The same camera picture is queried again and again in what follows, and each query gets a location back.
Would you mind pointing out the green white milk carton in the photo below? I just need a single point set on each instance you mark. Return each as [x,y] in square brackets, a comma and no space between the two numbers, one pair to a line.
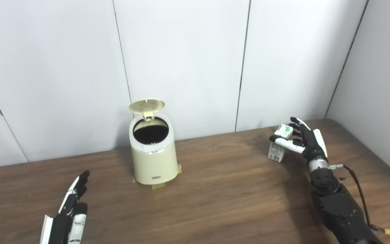
[276,155]

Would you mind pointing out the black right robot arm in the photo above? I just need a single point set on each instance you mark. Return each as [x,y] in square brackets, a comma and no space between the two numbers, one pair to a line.
[340,210]

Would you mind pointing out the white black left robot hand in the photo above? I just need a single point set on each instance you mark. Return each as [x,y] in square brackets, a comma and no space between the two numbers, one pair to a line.
[63,225]

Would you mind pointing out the cream round bin lid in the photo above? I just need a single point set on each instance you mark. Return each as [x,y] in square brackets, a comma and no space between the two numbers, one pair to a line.
[147,105]

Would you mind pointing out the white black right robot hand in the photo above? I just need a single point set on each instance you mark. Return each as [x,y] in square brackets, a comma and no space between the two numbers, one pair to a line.
[311,145]

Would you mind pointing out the cream-colored bin body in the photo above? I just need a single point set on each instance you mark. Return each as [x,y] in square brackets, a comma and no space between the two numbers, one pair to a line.
[154,162]

